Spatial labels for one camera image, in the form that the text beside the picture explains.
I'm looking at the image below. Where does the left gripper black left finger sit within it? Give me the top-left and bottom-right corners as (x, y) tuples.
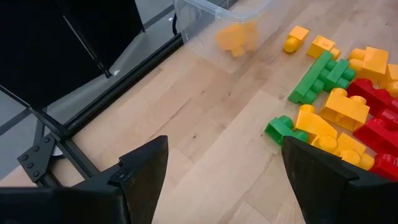
(0, 135), (169, 224)

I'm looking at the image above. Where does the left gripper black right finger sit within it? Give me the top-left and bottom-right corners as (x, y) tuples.
(280, 136), (398, 224)

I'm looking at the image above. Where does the yellow sloped building block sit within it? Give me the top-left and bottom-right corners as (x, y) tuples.
(294, 104), (339, 146)

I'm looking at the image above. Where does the short green building block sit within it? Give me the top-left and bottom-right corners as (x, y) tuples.
(264, 114), (310, 146)
(320, 58), (357, 93)

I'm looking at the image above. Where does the yellow two-stud building block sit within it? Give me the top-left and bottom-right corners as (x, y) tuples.
(318, 87), (371, 132)
(310, 132), (376, 171)
(215, 21), (259, 58)

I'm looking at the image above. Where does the long green building block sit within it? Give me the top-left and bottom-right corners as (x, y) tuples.
(287, 50), (334, 105)

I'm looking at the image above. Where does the yellow one-stud building block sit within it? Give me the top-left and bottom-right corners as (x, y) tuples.
(282, 25), (310, 54)

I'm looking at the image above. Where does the black partition stand pole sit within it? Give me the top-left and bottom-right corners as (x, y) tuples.
(62, 14), (113, 78)

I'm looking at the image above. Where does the black fabric partition panel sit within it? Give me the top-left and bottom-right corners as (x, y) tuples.
(63, 0), (146, 75)
(0, 0), (105, 110)

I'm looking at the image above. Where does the clear plastic storage bin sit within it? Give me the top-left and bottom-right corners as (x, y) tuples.
(173, 0), (276, 75)

